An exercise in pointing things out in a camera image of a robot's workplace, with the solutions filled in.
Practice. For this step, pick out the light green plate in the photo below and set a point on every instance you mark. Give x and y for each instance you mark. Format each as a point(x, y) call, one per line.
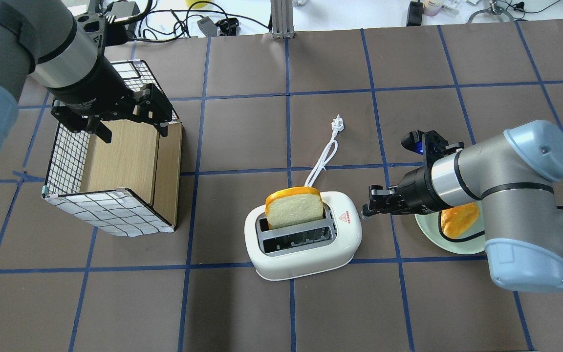
point(472, 241)

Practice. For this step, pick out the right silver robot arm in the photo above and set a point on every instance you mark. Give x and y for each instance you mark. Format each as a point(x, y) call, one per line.
point(512, 176)

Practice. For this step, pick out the orange bread on plate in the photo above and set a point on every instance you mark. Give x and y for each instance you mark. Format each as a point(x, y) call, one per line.
point(456, 221)

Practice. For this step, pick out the white two-slot toaster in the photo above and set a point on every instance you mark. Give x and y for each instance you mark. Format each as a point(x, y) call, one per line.
point(306, 248)

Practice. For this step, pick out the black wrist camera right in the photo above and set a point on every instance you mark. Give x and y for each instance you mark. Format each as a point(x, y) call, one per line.
point(429, 143)

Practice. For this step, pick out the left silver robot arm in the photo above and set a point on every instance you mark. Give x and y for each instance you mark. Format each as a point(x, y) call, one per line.
point(65, 54)

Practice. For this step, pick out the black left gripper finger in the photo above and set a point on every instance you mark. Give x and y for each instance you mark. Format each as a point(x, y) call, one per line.
point(162, 129)
point(96, 126)

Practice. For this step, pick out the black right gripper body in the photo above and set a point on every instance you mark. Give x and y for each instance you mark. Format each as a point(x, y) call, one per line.
point(417, 191)

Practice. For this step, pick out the wooden board in basket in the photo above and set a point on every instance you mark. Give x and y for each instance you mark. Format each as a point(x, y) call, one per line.
point(133, 182)

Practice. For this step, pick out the wire basket with checkered liner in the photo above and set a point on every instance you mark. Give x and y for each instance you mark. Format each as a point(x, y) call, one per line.
point(63, 180)

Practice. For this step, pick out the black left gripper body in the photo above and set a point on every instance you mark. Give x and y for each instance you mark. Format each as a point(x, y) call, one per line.
point(92, 93)

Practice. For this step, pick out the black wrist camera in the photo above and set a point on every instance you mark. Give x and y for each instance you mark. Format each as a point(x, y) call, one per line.
point(429, 143)
point(108, 24)

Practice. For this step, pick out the aluminium frame post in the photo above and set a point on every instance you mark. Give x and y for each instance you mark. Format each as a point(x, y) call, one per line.
point(282, 19)

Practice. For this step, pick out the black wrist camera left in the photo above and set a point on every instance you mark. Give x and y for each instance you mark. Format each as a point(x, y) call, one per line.
point(108, 24)

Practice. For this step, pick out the toast slice in toaster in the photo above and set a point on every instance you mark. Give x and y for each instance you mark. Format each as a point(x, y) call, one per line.
point(293, 206)

